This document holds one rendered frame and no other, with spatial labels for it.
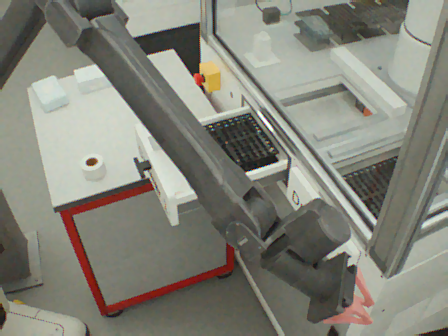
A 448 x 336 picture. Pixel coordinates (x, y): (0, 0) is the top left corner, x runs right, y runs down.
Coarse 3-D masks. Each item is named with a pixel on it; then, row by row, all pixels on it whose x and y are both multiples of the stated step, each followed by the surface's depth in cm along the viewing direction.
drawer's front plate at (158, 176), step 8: (136, 128) 132; (136, 136) 136; (144, 136) 130; (144, 144) 128; (144, 152) 130; (152, 152) 126; (144, 160) 135; (152, 160) 124; (152, 168) 125; (160, 168) 122; (152, 176) 129; (160, 176) 120; (152, 184) 133; (160, 184) 120; (168, 184) 118; (160, 192) 124; (168, 192) 117; (160, 200) 128; (168, 200) 116; (168, 208) 120; (176, 208) 119; (168, 216) 124; (176, 216) 121; (176, 224) 123
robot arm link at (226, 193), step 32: (64, 0) 62; (64, 32) 63; (96, 32) 64; (128, 32) 67; (96, 64) 67; (128, 64) 65; (128, 96) 66; (160, 96) 65; (160, 128) 66; (192, 128) 66; (192, 160) 66; (224, 160) 67; (224, 192) 65; (256, 192) 69; (224, 224) 67; (256, 224) 65
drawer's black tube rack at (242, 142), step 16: (208, 128) 137; (224, 128) 137; (240, 128) 137; (224, 144) 132; (240, 144) 133; (256, 144) 133; (272, 144) 132; (240, 160) 128; (256, 160) 129; (272, 160) 132
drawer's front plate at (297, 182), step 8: (296, 168) 122; (296, 176) 121; (304, 176) 120; (288, 184) 127; (296, 184) 122; (304, 184) 119; (288, 192) 128; (296, 192) 123; (304, 192) 119; (312, 192) 117; (296, 200) 125; (304, 200) 120; (296, 208) 126; (344, 248) 107; (352, 248) 105; (328, 256) 116; (352, 256) 105
